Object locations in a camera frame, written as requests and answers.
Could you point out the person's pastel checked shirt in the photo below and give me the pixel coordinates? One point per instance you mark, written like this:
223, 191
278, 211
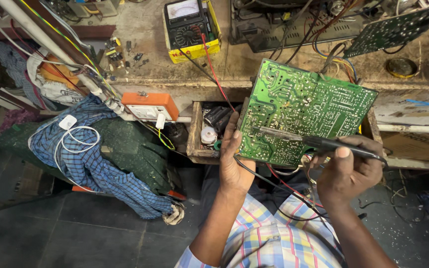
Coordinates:
274, 242

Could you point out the brown cardboard carton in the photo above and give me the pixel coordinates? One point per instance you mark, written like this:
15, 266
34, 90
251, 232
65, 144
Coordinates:
419, 147

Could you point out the orange and white socket box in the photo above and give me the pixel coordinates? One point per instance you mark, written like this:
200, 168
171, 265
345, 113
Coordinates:
151, 102

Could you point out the yellow cardboard box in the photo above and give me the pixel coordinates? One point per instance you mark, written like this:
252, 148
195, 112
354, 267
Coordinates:
196, 50

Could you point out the heap of cloths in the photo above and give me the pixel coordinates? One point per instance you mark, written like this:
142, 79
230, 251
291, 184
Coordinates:
21, 74

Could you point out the person's left hand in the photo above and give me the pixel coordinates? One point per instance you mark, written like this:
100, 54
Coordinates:
233, 171

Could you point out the white tape roll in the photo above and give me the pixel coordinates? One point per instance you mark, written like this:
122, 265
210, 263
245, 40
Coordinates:
209, 135

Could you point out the grey metal device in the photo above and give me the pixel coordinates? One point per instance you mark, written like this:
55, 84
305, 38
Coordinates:
95, 7

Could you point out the scattered small electronic parts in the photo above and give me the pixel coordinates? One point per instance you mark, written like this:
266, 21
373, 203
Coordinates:
117, 56

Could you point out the dark green cushioned seat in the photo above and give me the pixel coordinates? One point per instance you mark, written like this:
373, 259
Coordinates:
132, 152

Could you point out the wooden drawer with parts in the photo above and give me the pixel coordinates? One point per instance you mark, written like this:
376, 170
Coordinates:
196, 141

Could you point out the dark green circuit board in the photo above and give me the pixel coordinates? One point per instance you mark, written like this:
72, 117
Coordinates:
397, 29

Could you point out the person's right hand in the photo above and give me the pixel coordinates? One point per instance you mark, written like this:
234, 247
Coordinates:
348, 178

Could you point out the blue checked shirt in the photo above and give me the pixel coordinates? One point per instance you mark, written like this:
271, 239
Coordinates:
88, 163

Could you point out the white plug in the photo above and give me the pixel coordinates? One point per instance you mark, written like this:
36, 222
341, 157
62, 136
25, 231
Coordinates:
160, 121

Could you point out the black analog multimeter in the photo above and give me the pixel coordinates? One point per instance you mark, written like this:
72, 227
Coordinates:
186, 24

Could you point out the round solder paste tin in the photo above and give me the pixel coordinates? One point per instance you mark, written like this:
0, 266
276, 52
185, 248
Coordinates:
402, 67

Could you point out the grey metal chassis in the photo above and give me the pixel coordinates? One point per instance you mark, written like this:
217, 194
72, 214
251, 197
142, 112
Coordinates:
274, 35

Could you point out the bright green circuit board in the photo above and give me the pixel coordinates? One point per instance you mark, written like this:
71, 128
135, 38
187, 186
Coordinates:
311, 108

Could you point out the black soldering iron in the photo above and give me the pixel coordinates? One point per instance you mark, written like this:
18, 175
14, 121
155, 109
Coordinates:
326, 143

